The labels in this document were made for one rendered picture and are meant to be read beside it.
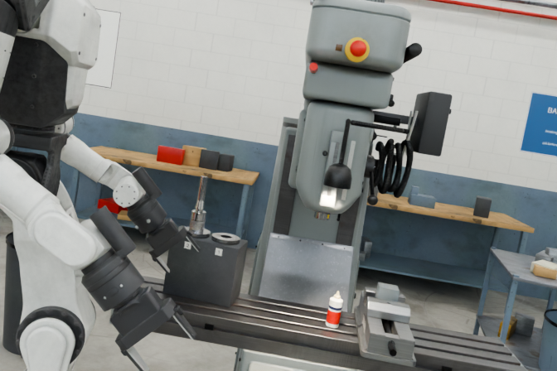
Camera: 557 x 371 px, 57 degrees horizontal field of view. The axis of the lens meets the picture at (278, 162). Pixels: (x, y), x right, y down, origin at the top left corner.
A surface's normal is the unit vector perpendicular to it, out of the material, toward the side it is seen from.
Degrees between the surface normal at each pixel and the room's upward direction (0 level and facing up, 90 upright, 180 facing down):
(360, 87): 90
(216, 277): 90
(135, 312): 86
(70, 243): 87
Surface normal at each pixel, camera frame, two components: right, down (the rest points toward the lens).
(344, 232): -0.05, 0.09
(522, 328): -0.39, 0.03
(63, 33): 0.80, 0.11
